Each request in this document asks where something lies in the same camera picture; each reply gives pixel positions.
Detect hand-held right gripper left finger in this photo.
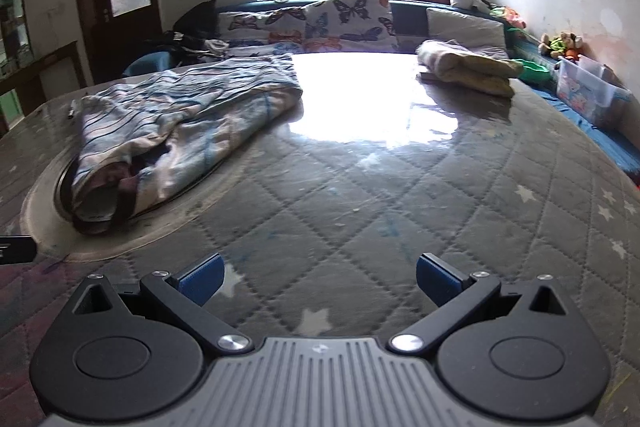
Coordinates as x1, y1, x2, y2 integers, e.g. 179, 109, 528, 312
70, 253, 253, 354

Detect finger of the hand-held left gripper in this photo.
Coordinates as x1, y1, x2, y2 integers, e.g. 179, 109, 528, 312
0, 236, 37, 265

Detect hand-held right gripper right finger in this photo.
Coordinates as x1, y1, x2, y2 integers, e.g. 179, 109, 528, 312
390, 252, 577, 354

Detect striped blue blanket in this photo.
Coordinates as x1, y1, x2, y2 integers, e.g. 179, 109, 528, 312
70, 53, 305, 235

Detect pile of dark clothes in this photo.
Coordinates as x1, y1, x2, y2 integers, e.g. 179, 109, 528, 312
150, 31, 231, 62

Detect wooden glass cabinet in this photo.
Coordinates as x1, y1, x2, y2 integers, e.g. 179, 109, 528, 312
0, 0, 86, 132

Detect folded yellow cloth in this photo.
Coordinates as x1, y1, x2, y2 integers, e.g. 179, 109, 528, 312
416, 39, 524, 98

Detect green plastic basin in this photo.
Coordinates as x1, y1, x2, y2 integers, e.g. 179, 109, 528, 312
517, 58, 551, 82

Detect clear plastic storage box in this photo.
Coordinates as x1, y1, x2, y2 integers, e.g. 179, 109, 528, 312
555, 56, 632, 125

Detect grey plain pillow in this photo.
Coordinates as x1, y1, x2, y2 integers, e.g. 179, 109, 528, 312
426, 7, 510, 60

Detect dark blue cushion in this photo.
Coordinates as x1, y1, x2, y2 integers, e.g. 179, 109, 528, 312
390, 0, 431, 52

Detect long butterfly print pillow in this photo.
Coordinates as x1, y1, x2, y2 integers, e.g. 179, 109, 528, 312
217, 6, 308, 42

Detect black bag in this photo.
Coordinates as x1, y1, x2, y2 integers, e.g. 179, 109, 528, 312
172, 0, 218, 32

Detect brown plush toys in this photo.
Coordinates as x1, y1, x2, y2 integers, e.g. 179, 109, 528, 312
539, 32, 585, 60

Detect orange and green toys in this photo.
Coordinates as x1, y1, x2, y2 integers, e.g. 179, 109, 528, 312
490, 6, 528, 30

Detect large butterfly print pillow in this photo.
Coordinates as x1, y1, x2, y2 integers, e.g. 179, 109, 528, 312
305, 0, 399, 54

